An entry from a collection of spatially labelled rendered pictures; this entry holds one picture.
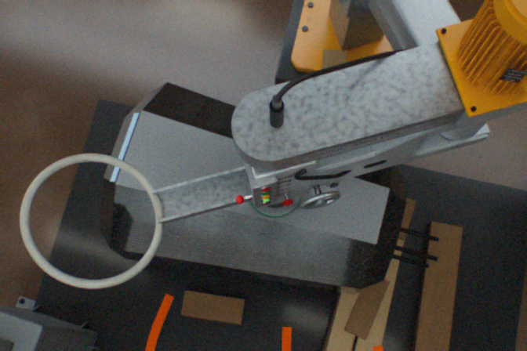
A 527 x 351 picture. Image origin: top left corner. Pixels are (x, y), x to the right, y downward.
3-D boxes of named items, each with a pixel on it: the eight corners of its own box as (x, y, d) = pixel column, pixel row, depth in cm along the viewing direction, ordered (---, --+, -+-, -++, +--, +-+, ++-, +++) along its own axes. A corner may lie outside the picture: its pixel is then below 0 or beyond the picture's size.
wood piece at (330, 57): (322, 54, 296) (323, 49, 291) (345, 55, 295) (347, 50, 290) (319, 96, 291) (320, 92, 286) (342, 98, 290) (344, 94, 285)
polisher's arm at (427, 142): (458, 101, 260) (500, 45, 212) (479, 157, 254) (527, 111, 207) (274, 151, 255) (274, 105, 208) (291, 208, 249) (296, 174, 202)
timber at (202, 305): (183, 316, 342) (180, 314, 330) (187, 292, 345) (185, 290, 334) (241, 325, 341) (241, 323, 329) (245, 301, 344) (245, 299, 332)
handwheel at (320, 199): (332, 177, 246) (336, 166, 231) (339, 203, 243) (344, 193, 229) (292, 188, 245) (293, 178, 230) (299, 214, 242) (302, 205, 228)
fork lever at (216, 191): (327, 138, 256) (328, 134, 252) (343, 186, 252) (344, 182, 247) (150, 185, 250) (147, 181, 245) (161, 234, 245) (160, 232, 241)
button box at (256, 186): (274, 194, 233) (275, 173, 206) (277, 202, 233) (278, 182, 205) (252, 200, 233) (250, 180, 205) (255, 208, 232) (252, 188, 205)
